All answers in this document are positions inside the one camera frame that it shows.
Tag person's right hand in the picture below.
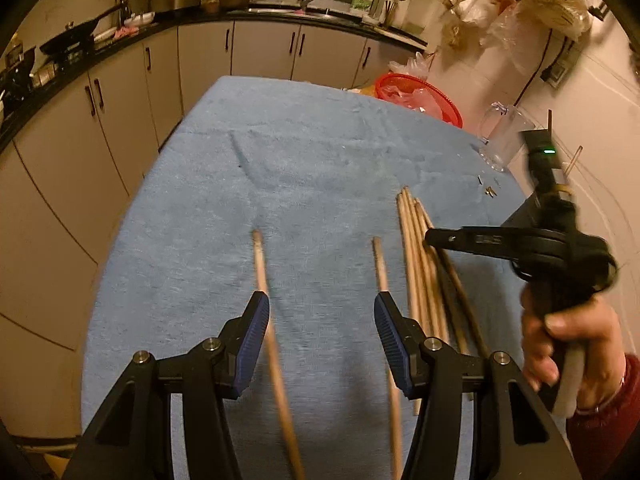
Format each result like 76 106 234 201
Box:
520 287 627 416

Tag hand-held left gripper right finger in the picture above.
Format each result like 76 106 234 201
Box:
374 291 583 480

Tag person's right forearm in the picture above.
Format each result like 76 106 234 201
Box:
567 352 640 480

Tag clear glass pitcher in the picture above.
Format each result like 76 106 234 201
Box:
475 102 537 174

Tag crumpled plastic bag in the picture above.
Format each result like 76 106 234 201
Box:
389 52 437 82

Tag beige base cabinets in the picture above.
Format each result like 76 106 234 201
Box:
0 20 417 442

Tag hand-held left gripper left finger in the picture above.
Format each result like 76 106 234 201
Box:
62 290 271 480

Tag clear plastic bag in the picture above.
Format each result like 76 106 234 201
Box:
385 85 447 122

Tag wall power socket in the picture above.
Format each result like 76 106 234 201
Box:
542 54 577 89

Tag black kitchen countertop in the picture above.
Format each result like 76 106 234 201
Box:
0 4 429 155

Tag hanging clear plastic bags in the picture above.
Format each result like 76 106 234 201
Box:
440 0 532 62

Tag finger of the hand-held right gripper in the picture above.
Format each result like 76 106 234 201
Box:
423 226 522 262
501 194 542 232

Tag black power cable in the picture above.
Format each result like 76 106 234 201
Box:
515 29 554 107

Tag blue towel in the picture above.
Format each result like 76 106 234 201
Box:
80 75 532 480

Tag black wok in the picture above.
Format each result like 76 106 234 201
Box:
39 2 129 59

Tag red plastic basket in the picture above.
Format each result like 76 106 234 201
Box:
375 72 464 129

